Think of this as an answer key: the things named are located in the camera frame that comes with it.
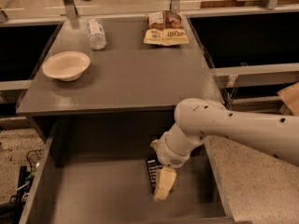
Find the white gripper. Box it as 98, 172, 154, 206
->
149, 132, 191, 203

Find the black rxbar chocolate bar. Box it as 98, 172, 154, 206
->
146, 158, 163, 192

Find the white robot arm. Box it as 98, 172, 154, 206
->
150, 98, 299, 203

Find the grey open top drawer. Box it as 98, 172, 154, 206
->
20, 111, 233, 224

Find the grey counter cabinet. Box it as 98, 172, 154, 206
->
17, 16, 222, 120

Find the brown yellow snack bag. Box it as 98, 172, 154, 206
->
144, 10, 189, 47

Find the white paper bowl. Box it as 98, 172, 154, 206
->
42, 51, 91, 81

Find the black cables and base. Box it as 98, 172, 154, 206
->
0, 149, 43, 224

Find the metal railing post left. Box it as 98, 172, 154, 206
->
63, 0, 78, 20

